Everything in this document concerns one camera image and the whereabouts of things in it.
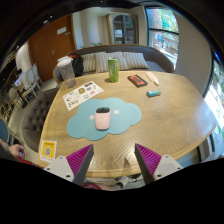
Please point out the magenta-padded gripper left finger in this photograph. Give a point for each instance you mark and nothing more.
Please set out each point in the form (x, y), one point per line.
(60, 166)

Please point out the striped cushion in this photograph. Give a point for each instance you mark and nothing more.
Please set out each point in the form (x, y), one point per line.
(89, 62)
(101, 61)
(136, 60)

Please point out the green and blue gum pack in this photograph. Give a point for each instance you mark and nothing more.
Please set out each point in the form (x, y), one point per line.
(153, 93)

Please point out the blue chair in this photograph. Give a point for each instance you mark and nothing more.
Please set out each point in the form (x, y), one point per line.
(3, 131)

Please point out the black box with orange print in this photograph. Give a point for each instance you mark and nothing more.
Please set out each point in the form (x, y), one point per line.
(137, 81)

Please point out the white sticker sheet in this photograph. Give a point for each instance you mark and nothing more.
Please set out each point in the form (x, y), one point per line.
(81, 95)

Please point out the black backpack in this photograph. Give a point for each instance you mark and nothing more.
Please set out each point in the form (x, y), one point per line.
(78, 66)

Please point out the grey curved sofa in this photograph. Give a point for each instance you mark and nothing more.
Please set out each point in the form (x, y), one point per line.
(156, 58)

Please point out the group of white chairs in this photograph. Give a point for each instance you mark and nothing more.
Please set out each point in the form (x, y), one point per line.
(30, 78)

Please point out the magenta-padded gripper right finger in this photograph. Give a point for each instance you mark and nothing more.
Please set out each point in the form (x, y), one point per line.
(167, 165)

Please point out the blue cloud-shaped mouse pad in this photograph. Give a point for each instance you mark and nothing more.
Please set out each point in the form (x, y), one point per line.
(126, 116)

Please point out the small cream squeeze bottle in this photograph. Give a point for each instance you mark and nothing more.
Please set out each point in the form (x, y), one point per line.
(152, 78)

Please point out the clear plastic shaker bottle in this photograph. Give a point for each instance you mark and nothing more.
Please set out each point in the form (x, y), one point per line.
(67, 73)

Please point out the green drink can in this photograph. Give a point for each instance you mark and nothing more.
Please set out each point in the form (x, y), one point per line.
(113, 70)

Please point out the glass-door cabinet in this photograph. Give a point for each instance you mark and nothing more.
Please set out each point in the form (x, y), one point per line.
(122, 28)

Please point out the yellow code sticker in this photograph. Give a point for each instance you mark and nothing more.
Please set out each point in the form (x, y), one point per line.
(48, 151)

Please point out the brown wooden door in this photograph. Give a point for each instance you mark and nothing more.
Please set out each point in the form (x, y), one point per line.
(50, 46)

